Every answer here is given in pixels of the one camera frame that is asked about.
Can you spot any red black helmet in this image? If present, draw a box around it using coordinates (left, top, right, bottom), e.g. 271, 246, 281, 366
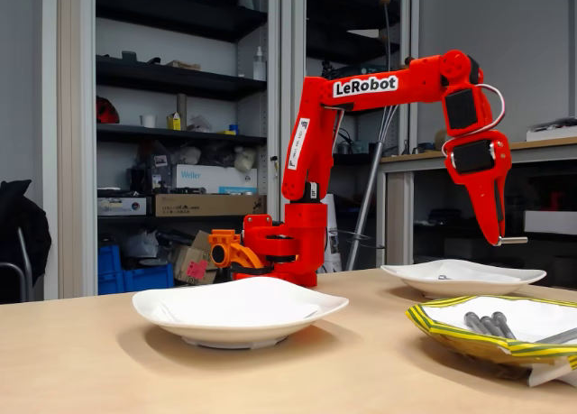
96, 96, 121, 124

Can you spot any tall blue plastic crate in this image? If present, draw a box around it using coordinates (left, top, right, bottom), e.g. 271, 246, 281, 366
97, 244, 123, 296

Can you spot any white storage box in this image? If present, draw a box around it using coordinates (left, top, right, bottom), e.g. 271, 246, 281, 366
524, 210, 577, 235

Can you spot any orange printed clamp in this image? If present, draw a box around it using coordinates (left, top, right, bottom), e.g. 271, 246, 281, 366
206, 228, 265, 271

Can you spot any low cabinet wooden top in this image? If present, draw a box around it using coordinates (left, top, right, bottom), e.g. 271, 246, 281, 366
376, 136, 577, 289

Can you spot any grey cabinet with shelves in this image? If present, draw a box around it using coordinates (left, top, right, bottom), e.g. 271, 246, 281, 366
42, 0, 283, 300

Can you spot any small red object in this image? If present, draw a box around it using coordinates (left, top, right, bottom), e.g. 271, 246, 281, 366
540, 191, 565, 212

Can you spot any crumpled white paper napkin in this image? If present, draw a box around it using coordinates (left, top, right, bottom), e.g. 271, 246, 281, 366
423, 296, 577, 343

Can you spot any white plush toy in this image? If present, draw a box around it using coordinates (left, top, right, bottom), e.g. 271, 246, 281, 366
234, 146, 257, 171

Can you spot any small grey printed box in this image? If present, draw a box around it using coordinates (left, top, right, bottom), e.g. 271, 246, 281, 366
97, 197, 148, 216

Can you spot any yellow black striped paper plate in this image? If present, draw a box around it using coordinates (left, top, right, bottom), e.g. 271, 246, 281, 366
404, 295, 577, 388

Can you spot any flat white box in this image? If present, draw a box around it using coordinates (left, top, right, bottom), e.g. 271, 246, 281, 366
526, 117, 577, 143

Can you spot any long brown cardboard box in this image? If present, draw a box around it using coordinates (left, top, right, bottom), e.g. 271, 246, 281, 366
154, 193, 267, 217

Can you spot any white Weller box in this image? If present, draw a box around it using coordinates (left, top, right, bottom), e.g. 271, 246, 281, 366
175, 163, 259, 195

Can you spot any metal coat stand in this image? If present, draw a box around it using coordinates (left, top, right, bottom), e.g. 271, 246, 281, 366
344, 0, 418, 271

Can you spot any teal book stack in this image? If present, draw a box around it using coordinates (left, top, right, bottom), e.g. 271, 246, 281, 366
346, 63, 389, 78

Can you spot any white red servo cable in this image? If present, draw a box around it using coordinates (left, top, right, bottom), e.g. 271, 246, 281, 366
441, 83, 507, 158

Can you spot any grey metal cabinet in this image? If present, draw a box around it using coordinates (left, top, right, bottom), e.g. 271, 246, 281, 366
279, 0, 420, 273

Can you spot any white square plate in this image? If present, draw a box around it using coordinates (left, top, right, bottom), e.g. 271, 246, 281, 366
380, 259, 547, 300
132, 276, 351, 350

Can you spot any white plastic bottle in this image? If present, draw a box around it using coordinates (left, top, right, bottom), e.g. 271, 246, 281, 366
252, 46, 267, 81

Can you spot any cardboard box pink sticker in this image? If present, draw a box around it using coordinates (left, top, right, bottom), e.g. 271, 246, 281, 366
173, 230, 222, 285

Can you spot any black jacket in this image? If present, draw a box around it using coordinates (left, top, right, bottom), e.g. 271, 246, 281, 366
0, 179, 52, 293

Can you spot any low blue plastic crate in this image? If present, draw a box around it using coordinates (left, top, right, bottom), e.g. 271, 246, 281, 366
121, 262, 175, 293

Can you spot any thin elbow servo cable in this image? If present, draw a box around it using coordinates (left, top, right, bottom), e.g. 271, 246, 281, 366
332, 106, 347, 152

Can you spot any grey metal chair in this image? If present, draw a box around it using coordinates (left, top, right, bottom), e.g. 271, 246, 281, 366
0, 226, 35, 303

